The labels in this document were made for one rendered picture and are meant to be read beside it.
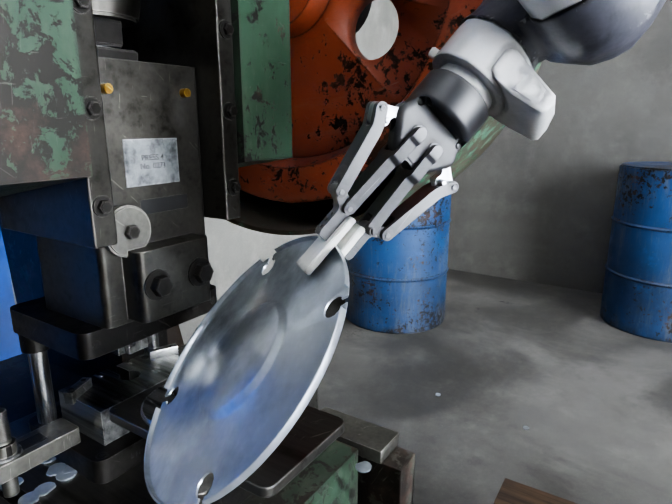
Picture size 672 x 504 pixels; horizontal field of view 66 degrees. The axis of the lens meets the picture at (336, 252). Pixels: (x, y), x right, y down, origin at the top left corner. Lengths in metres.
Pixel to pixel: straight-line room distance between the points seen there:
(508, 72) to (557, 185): 3.24
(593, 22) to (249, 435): 0.43
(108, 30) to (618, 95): 3.31
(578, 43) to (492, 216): 3.40
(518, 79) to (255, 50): 0.31
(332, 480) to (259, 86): 0.53
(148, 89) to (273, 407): 0.36
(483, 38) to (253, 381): 0.38
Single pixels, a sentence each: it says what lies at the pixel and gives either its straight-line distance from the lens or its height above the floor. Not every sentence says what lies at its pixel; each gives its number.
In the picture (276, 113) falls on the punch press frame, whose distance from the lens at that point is 0.70.
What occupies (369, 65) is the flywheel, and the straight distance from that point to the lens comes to 0.85.
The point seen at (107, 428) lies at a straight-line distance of 0.70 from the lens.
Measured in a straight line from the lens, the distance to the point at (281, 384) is 0.45.
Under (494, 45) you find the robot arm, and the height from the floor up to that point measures 1.18.
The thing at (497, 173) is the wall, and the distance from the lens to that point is 3.84.
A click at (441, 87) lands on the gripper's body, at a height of 1.14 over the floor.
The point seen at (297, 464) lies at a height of 0.78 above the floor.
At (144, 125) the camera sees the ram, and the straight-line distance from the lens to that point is 0.61.
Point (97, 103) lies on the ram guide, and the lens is 0.53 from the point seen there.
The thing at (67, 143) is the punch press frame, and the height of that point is 1.09.
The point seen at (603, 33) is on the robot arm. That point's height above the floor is 1.18.
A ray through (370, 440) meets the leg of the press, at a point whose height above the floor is 0.64.
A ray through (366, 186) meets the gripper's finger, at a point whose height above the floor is 1.05.
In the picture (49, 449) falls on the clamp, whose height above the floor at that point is 0.75.
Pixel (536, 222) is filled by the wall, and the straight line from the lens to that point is 3.81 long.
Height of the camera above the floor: 1.11
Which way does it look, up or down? 14 degrees down
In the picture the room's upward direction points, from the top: straight up
